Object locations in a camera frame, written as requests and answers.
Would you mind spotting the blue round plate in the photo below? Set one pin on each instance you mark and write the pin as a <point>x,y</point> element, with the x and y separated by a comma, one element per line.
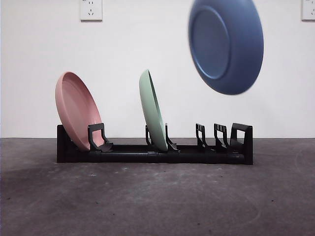
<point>246,49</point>

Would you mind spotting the white wall socket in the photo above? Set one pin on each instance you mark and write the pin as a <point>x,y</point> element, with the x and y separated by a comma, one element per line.
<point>308,9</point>
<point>91,11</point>

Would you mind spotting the pink round plate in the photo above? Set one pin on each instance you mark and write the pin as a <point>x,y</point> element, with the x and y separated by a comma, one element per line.
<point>73,103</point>

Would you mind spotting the black plastic plate rack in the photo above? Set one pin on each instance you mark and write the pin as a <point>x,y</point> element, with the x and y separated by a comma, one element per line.
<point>123,157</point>

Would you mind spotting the green round plate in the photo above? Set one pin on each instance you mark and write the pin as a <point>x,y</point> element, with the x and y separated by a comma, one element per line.
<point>150,108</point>

